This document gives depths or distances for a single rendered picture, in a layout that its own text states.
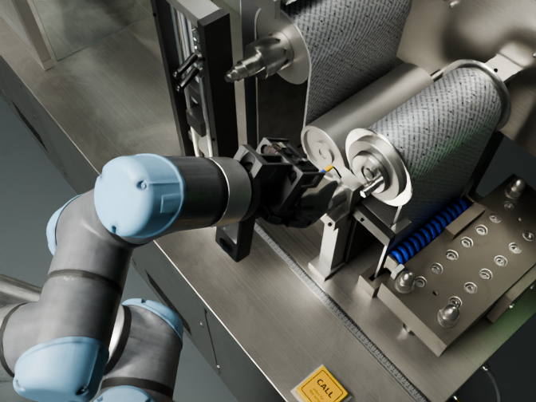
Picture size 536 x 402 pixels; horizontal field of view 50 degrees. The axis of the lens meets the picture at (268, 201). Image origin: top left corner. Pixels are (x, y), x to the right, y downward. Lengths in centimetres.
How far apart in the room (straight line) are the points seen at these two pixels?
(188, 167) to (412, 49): 81
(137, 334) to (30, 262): 153
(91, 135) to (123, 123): 9
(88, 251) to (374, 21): 67
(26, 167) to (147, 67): 120
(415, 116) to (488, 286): 37
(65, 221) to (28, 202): 199
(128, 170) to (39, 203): 208
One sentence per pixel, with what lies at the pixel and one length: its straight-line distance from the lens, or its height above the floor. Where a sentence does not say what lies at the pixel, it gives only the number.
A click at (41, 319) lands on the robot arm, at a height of 152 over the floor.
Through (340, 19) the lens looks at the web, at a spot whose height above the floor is 139.
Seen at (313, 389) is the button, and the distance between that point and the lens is 113.
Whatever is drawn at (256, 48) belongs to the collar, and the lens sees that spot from 97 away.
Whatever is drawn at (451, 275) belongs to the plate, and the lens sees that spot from 114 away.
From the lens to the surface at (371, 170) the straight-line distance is 95.
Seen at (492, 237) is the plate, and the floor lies 103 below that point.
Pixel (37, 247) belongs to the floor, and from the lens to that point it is 247.
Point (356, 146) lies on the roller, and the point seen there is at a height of 128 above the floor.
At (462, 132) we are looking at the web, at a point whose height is 129.
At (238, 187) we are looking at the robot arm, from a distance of 59.
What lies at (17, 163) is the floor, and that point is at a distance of 276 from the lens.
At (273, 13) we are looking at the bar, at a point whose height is 143.
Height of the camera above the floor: 201
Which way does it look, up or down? 56 degrees down
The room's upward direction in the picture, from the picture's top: straight up
